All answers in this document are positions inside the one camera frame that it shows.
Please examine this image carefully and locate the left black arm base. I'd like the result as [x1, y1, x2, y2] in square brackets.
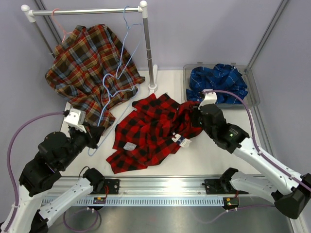
[91, 179, 120, 195]

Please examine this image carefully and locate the silver white clothes rack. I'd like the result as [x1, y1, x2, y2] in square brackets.
[21, 0, 158, 94]

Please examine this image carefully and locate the blue plaid shirt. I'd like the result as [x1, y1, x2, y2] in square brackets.
[186, 64, 248, 101]

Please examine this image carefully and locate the brown plaid shirt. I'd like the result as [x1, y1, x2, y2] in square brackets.
[45, 24, 145, 129]

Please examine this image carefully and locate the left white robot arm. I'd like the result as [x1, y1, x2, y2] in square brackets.
[0, 127, 104, 233]

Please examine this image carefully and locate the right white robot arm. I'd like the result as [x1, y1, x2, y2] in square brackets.
[191, 104, 311, 219]

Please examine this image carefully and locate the clear grey plastic bin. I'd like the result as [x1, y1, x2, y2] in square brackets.
[182, 63, 260, 108]

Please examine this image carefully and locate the white slotted cable duct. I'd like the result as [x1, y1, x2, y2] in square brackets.
[73, 197, 225, 207]

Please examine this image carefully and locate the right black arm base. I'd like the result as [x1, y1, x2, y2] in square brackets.
[201, 179, 248, 195]

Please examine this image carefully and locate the red black checked shirt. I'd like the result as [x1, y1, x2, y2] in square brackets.
[107, 94, 202, 174]

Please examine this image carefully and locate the pink wire hanger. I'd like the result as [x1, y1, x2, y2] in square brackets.
[51, 8, 72, 43]

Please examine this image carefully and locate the aluminium mounting rail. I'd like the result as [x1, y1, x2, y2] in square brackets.
[41, 176, 275, 196]

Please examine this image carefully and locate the blue hanger holding red shirt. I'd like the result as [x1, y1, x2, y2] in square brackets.
[87, 73, 141, 156]

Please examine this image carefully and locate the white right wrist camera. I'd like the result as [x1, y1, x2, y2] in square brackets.
[199, 89, 217, 107]

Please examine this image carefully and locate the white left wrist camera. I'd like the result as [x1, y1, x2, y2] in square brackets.
[64, 108, 86, 133]

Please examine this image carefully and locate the purple cable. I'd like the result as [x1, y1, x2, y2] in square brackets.
[203, 90, 311, 192]
[1, 111, 71, 233]

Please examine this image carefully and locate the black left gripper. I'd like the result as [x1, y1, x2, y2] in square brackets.
[59, 121, 105, 169]

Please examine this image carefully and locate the light blue hanger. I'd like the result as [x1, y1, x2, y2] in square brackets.
[115, 5, 142, 80]

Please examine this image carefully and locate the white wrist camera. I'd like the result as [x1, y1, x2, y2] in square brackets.
[64, 108, 86, 133]
[199, 89, 217, 107]

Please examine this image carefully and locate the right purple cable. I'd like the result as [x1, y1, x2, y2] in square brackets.
[203, 90, 311, 192]

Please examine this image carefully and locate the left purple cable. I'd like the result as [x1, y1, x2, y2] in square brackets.
[1, 111, 71, 233]

